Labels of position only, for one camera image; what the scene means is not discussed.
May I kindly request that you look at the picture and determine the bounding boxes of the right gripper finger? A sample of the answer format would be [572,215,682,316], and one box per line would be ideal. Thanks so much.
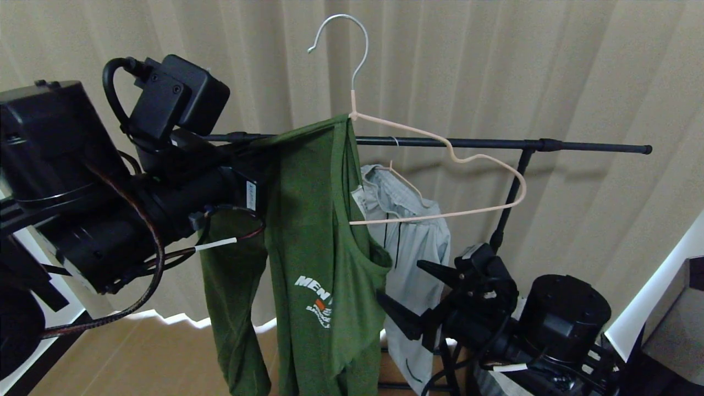
[377,291,425,342]
[416,260,464,288]

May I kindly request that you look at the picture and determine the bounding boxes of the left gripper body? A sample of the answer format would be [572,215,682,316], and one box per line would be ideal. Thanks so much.
[52,144,266,293]

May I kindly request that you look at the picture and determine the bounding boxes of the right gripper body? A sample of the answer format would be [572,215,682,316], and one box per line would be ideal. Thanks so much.
[421,291,523,361]

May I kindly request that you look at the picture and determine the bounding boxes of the pale grey shorts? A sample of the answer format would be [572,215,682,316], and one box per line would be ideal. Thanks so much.
[351,164,452,396]

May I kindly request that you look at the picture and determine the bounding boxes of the pink clothes hanger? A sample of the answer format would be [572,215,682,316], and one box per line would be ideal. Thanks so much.
[352,136,435,208]
[307,14,527,226]

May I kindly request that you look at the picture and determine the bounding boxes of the green garment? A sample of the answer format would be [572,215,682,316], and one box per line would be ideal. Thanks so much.
[199,114,392,396]

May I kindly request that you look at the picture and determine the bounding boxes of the black clothes rack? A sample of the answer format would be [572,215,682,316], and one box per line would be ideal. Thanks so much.
[203,132,652,396]

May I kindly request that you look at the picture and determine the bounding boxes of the beige curtain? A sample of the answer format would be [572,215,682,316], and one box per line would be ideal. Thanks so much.
[0,0,704,331]

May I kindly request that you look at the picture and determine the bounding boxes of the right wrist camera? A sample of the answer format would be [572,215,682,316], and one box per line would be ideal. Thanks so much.
[454,243,519,309]

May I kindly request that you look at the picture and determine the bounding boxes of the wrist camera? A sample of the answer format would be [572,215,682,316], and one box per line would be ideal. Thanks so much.
[454,243,519,309]
[129,54,230,166]

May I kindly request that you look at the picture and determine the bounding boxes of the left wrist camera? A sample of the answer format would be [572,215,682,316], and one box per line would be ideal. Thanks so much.
[129,54,230,166]

